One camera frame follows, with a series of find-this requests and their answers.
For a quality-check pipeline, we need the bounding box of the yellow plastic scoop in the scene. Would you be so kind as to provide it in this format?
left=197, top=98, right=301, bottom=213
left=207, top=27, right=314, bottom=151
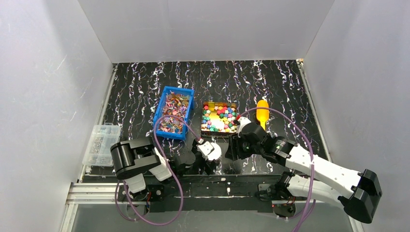
left=256, top=100, right=269, bottom=130

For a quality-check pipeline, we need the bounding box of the square tin of colourful candies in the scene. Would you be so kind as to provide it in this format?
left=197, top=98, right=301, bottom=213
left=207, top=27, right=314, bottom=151
left=201, top=101, right=239, bottom=136

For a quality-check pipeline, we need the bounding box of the blue plastic candy bin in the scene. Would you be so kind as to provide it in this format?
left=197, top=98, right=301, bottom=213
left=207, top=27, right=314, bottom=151
left=153, top=86, right=194, bottom=141

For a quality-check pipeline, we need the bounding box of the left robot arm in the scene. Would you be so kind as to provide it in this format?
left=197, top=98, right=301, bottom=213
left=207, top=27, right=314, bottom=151
left=110, top=138, right=222, bottom=202

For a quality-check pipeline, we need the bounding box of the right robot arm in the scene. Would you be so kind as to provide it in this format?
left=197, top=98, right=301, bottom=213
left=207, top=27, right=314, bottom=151
left=226, top=122, right=382, bottom=224

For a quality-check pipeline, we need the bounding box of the clear plastic box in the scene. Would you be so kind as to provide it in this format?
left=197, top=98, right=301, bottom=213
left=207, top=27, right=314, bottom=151
left=82, top=125, right=122, bottom=167

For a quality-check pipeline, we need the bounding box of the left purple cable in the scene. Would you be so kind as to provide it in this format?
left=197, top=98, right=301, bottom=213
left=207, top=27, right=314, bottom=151
left=114, top=115, right=205, bottom=226

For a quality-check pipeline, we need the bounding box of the purple cable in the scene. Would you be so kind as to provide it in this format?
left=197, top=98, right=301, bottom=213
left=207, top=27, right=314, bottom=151
left=237, top=107, right=317, bottom=232
left=114, top=115, right=205, bottom=226

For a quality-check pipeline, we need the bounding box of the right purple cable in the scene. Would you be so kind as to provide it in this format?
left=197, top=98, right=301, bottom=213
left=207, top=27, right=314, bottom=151
left=237, top=107, right=317, bottom=232

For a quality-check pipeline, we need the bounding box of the aluminium frame rail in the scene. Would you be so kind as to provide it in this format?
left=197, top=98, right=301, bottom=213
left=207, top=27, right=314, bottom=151
left=59, top=181, right=364, bottom=232

